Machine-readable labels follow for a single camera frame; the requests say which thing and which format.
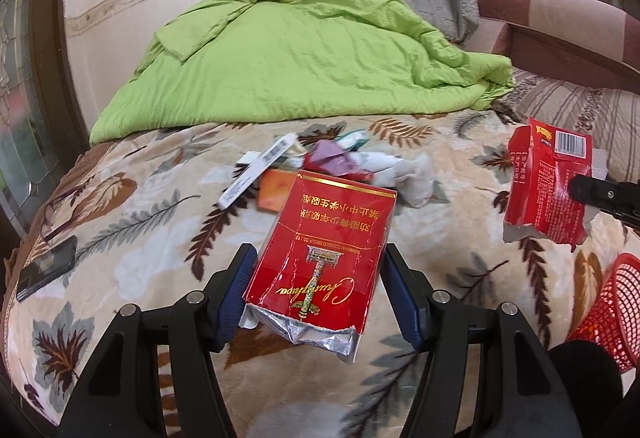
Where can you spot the orange packet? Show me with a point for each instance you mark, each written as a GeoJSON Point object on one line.
{"type": "Point", "coordinates": [275, 193]}

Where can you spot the green quilt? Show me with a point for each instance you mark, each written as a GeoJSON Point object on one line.
{"type": "Point", "coordinates": [310, 63]}

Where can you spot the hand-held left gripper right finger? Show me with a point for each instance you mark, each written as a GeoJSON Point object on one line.
{"type": "Point", "coordinates": [405, 303]}

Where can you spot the white medicine box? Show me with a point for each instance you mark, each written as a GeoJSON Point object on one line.
{"type": "Point", "coordinates": [255, 173]}

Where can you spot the black phone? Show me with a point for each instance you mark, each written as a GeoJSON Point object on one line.
{"type": "Point", "coordinates": [47, 268]}

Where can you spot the red cigarette pack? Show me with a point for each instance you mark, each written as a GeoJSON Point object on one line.
{"type": "Point", "coordinates": [320, 238]}

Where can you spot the person's dark clothing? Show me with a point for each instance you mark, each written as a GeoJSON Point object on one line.
{"type": "Point", "coordinates": [585, 388]}

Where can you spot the purple crumpled paper ball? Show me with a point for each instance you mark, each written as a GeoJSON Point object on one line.
{"type": "Point", "coordinates": [330, 157]}

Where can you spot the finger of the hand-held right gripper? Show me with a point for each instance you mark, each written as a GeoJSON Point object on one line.
{"type": "Point", "coordinates": [605, 195]}

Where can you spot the red crumpled wrapper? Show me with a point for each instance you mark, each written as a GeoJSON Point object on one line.
{"type": "Point", "coordinates": [312, 161]}

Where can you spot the striped brown cushion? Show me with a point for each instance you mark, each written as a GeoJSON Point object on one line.
{"type": "Point", "coordinates": [550, 13]}

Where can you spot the red plastic mesh basket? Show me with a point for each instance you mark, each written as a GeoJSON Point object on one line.
{"type": "Point", "coordinates": [620, 298]}

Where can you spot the white crumpled tissue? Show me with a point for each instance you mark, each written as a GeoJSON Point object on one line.
{"type": "Point", "coordinates": [405, 178]}

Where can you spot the torn red paper packet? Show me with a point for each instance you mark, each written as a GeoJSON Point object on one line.
{"type": "Point", "coordinates": [540, 188]}

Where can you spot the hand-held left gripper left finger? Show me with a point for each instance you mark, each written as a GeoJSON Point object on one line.
{"type": "Point", "coordinates": [232, 308]}

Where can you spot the glass panel door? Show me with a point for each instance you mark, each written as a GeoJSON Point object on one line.
{"type": "Point", "coordinates": [25, 93]}

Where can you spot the striped beige bed sheet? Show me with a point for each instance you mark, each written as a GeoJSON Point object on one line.
{"type": "Point", "coordinates": [565, 103]}

